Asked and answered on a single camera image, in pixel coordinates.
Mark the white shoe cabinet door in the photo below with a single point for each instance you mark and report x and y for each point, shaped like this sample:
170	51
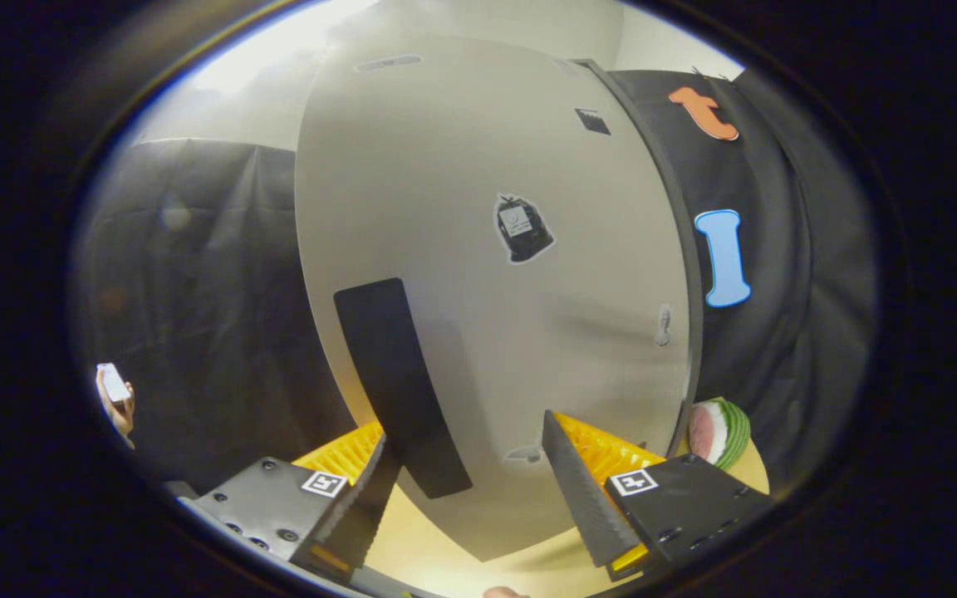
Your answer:
445	166

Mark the watermelon slice toy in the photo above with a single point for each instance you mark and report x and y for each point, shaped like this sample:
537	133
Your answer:
732	432

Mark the grey shoe cabinet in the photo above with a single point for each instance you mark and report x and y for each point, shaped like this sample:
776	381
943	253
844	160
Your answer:
690	274

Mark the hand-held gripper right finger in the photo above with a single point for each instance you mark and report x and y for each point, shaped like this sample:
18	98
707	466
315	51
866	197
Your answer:
582	498

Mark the white phone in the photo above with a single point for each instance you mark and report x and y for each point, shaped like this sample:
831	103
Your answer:
113	384

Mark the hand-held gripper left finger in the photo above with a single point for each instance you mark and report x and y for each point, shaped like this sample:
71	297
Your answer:
366	507

